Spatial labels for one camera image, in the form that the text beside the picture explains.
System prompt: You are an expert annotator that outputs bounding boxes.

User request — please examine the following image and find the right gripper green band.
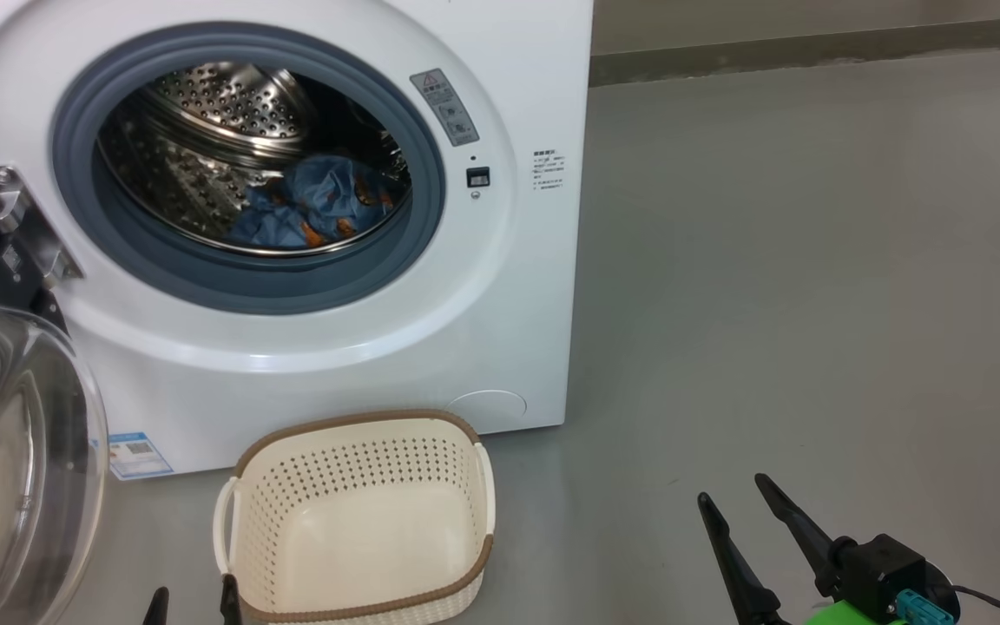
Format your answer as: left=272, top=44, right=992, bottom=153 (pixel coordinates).
left=697, top=473, right=913, bottom=625

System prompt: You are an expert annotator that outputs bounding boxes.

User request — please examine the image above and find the blue patterned garment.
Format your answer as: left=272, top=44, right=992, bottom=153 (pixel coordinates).
left=224, top=155, right=397, bottom=251

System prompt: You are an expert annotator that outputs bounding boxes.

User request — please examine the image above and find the cream perforated laundry basket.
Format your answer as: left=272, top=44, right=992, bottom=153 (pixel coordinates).
left=212, top=409, right=497, bottom=625

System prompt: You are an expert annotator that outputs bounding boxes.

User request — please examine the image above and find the white front-load washing machine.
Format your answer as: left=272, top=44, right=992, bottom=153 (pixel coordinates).
left=0, top=0, right=595, bottom=478

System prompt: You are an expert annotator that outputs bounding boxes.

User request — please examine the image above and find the round white filter cover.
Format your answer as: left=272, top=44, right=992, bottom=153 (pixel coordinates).
left=446, top=389, right=529, bottom=426

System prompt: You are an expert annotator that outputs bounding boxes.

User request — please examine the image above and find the grey warning sticker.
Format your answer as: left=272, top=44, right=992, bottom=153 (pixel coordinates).
left=410, top=69, right=481, bottom=147

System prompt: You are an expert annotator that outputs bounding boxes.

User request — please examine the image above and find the steel perforated washer drum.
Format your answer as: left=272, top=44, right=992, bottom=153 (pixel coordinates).
left=96, top=61, right=414, bottom=258

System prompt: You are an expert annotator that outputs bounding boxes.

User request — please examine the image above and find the thin black cable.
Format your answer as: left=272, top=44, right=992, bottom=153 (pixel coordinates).
left=951, top=586, right=1000, bottom=625

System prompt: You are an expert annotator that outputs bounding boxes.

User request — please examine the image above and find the blue energy label sticker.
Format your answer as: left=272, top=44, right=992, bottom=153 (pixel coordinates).
left=108, top=431, right=174, bottom=481

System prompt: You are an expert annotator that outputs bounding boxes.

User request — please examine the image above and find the teal cable connector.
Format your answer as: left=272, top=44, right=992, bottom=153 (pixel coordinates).
left=895, top=589, right=957, bottom=625

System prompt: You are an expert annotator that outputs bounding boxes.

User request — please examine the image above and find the metal door hinge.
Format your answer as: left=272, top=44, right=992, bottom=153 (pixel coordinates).
left=0, top=165, right=84, bottom=287

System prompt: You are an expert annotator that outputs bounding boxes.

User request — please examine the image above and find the grey rubber door gasket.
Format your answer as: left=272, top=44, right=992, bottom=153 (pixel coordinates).
left=50, top=22, right=447, bottom=315

